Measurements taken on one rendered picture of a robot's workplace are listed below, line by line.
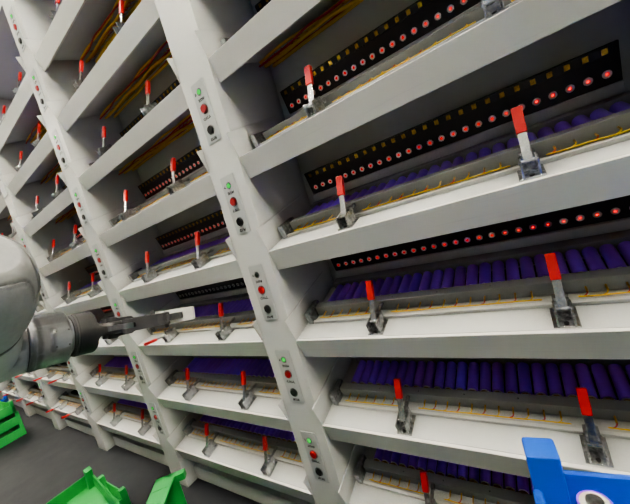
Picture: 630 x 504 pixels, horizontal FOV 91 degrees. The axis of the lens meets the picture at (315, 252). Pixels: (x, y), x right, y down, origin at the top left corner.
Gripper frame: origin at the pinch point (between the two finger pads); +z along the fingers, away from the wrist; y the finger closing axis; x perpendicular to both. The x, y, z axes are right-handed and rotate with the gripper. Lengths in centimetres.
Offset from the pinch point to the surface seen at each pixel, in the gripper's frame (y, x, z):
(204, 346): -7.3, -9.8, 11.0
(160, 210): -6.9, 27.1, 2.9
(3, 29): -66, 107, -13
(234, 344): 5.5, -9.4, 10.7
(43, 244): -115, 40, 5
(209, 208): -12.1, 31.1, 21.9
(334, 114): 47, 28, 3
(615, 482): 70, -14, -10
